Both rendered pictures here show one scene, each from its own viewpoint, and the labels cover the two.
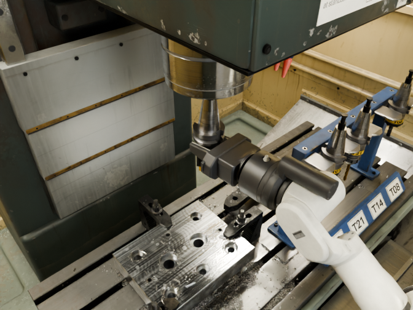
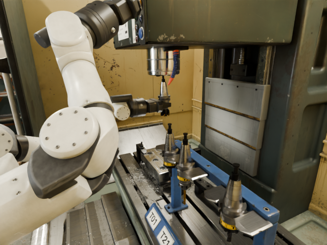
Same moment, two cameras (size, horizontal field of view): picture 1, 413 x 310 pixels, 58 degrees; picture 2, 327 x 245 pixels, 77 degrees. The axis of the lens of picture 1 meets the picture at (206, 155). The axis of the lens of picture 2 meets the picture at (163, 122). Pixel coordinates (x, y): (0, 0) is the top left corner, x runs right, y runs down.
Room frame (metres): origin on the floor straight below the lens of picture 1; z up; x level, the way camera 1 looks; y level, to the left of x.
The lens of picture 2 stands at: (0.90, -1.00, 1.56)
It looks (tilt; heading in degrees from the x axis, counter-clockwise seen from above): 18 degrees down; 107
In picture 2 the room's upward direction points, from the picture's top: 1 degrees counter-clockwise
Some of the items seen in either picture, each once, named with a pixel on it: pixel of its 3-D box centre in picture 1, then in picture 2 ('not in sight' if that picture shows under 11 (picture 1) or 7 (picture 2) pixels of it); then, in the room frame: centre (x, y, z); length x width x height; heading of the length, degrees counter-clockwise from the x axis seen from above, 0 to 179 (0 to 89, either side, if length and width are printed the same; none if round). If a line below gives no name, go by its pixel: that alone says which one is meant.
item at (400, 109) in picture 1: (398, 106); (231, 207); (0.94, -0.56, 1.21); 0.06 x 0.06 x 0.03
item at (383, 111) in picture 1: (389, 114); (217, 194); (0.90, -0.52, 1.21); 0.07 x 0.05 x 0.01; 42
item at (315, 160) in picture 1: (320, 163); (163, 147); (0.68, -0.27, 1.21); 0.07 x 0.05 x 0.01; 42
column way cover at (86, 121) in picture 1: (109, 122); (229, 122); (0.94, 0.29, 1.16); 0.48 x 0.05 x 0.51; 132
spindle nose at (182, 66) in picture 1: (209, 46); (163, 61); (0.61, 0.00, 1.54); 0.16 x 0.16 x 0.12
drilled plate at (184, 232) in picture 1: (184, 256); (167, 161); (0.60, 0.06, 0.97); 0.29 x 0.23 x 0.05; 132
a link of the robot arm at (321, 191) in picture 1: (301, 189); (124, 107); (0.46, -0.16, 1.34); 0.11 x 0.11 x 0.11; 45
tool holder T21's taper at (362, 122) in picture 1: (362, 122); (185, 153); (0.79, -0.40, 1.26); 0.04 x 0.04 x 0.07
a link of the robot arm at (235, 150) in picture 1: (246, 165); (146, 106); (0.54, -0.07, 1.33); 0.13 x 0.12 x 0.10; 135
